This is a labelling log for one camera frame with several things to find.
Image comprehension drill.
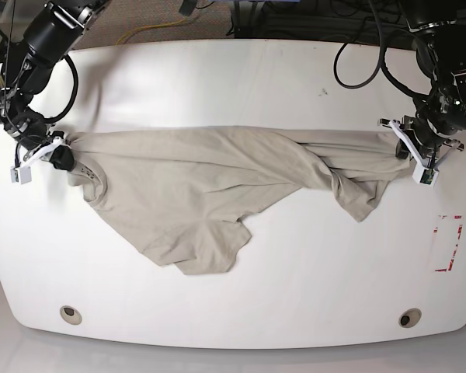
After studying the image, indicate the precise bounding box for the red tape rectangle marking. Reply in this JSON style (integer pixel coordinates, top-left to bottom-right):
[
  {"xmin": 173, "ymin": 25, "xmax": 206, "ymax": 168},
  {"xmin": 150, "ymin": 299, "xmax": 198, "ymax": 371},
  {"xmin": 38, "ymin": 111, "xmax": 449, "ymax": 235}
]
[{"xmin": 429, "ymin": 214, "xmax": 464, "ymax": 273}]

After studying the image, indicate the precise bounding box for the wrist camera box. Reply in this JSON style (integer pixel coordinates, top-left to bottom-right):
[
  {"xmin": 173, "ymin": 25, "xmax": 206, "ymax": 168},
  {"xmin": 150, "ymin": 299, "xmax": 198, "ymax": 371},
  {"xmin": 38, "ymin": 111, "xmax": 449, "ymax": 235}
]
[
  {"xmin": 412, "ymin": 163, "xmax": 439, "ymax": 187},
  {"xmin": 10, "ymin": 166, "xmax": 32, "ymax": 185}
]

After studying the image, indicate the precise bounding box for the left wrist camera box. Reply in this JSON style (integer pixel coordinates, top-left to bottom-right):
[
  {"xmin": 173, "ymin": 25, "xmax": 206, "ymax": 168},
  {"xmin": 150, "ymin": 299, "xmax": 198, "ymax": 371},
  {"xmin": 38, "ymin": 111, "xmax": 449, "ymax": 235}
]
[{"xmin": 412, "ymin": 163, "xmax": 439, "ymax": 187}]

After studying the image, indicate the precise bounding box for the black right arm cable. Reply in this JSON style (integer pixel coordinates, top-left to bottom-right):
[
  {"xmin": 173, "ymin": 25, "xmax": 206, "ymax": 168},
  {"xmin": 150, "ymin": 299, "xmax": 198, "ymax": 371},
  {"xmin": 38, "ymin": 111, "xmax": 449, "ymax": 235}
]
[{"xmin": 38, "ymin": 54, "xmax": 80, "ymax": 125}]

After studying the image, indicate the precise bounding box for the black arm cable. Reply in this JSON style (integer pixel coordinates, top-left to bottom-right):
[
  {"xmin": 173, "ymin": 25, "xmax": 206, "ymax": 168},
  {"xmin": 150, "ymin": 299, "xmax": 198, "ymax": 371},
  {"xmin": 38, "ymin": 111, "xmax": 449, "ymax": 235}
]
[
  {"xmin": 332, "ymin": 0, "xmax": 428, "ymax": 102},
  {"xmin": 38, "ymin": 54, "xmax": 80, "ymax": 125}
]

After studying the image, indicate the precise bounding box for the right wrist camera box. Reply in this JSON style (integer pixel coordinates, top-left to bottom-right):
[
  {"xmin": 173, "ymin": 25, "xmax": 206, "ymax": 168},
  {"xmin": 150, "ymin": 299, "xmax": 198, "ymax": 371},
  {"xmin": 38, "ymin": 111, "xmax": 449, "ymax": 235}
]
[{"xmin": 10, "ymin": 166, "xmax": 32, "ymax": 185}]

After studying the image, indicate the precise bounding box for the left table grommet hole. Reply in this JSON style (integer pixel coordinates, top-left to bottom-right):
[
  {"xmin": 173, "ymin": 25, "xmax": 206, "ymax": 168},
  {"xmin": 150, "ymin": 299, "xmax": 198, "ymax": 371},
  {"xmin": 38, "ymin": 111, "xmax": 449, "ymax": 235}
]
[{"xmin": 60, "ymin": 305, "xmax": 82, "ymax": 326}]

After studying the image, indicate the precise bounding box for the right table grommet hole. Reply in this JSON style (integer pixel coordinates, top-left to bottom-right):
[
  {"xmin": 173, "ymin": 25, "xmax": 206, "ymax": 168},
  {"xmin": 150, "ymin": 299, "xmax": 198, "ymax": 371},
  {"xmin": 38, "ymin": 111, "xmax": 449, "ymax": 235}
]
[{"xmin": 398, "ymin": 309, "xmax": 422, "ymax": 329}]

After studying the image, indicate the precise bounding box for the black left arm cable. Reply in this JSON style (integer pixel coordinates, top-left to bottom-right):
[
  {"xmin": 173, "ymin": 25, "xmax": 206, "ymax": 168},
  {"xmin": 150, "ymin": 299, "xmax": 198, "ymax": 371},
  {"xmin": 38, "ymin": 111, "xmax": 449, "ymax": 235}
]
[{"xmin": 332, "ymin": 0, "xmax": 428, "ymax": 102}]

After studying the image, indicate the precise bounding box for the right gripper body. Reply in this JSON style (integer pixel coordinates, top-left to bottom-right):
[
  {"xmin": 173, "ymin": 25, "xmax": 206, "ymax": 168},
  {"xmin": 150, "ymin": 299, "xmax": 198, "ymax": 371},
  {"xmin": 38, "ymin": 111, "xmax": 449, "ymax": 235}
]
[{"xmin": 15, "ymin": 131, "xmax": 66, "ymax": 166}]

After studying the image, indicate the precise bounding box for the table grommet hole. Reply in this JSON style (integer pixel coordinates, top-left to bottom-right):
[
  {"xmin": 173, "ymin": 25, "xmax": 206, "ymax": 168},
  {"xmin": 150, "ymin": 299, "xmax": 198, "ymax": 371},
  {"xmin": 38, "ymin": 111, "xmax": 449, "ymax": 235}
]
[
  {"xmin": 398, "ymin": 309, "xmax": 422, "ymax": 329},
  {"xmin": 60, "ymin": 305, "xmax": 82, "ymax": 326}
]

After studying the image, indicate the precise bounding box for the beige T-shirt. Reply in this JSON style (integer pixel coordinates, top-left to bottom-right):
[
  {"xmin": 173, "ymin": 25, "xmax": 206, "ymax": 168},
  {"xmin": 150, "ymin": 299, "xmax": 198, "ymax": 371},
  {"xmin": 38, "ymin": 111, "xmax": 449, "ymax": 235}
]
[{"xmin": 68, "ymin": 127, "xmax": 411, "ymax": 275}]

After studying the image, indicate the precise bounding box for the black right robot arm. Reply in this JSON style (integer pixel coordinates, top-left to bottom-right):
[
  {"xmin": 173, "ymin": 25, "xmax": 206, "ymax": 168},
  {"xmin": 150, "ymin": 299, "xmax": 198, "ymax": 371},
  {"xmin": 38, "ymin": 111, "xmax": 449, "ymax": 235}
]
[{"xmin": 0, "ymin": 1, "xmax": 110, "ymax": 152}]

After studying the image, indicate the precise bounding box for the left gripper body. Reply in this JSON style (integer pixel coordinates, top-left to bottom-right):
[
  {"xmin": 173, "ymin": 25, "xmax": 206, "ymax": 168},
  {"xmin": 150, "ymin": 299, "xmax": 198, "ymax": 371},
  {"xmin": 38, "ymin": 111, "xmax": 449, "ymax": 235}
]
[{"xmin": 378, "ymin": 116, "xmax": 464, "ymax": 170}]

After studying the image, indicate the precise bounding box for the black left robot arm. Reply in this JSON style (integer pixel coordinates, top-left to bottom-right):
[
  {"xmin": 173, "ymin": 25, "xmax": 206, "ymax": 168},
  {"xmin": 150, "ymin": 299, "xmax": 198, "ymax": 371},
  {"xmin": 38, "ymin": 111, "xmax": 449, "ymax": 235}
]
[{"xmin": 380, "ymin": 1, "xmax": 466, "ymax": 176}]

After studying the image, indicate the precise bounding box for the yellow cable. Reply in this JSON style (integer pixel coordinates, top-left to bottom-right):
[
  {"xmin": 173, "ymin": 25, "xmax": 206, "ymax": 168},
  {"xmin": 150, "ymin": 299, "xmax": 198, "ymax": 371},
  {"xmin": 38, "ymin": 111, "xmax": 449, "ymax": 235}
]
[{"xmin": 118, "ymin": 13, "xmax": 195, "ymax": 46}]

